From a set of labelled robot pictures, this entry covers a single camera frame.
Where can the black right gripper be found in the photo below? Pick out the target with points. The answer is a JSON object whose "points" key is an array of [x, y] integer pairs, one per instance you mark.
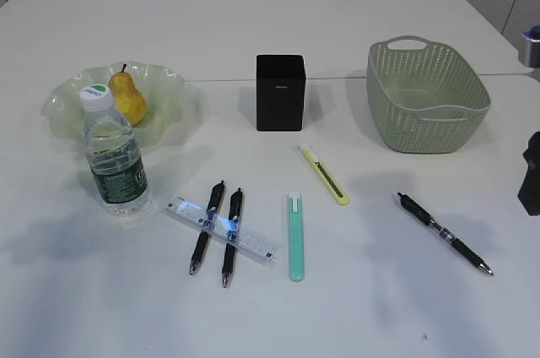
{"points": [[529, 193]]}

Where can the yellow utility knife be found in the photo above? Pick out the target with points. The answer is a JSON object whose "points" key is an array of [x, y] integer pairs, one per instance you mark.
{"points": [[324, 174]]}

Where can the mint green utility knife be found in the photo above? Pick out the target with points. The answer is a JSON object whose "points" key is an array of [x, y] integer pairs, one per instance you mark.
{"points": [[296, 238]]}

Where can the yellow pear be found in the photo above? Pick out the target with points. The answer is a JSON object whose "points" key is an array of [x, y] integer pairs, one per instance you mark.
{"points": [[128, 100]]}

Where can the clear water bottle green label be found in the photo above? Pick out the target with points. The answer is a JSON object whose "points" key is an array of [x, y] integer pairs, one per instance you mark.
{"points": [[112, 152]]}

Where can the black pen far right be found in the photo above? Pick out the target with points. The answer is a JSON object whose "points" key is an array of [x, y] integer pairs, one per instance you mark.
{"points": [[424, 217]]}

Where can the green woven plastic basket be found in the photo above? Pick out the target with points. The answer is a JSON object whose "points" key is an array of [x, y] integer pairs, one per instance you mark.
{"points": [[424, 97]]}

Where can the black square pen holder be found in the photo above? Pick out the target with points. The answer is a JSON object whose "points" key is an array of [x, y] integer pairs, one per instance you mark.
{"points": [[280, 92]]}

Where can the black pen right of pair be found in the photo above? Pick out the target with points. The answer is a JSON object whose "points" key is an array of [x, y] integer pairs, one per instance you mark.
{"points": [[235, 207]]}

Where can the black pen of pair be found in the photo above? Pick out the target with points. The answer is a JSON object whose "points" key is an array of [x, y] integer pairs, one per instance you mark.
{"points": [[204, 235], [235, 207]]}

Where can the black pen left of pair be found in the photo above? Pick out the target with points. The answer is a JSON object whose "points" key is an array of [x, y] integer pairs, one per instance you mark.
{"points": [[204, 235]]}

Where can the clear plastic ruler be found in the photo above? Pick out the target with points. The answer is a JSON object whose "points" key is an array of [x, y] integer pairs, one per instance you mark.
{"points": [[247, 242]]}

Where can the pale green wavy plate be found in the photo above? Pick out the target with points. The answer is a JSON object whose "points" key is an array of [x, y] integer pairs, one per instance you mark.
{"points": [[163, 89]]}

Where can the silver blue wrist camera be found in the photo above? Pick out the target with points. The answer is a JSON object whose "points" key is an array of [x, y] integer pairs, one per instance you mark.
{"points": [[529, 52]]}

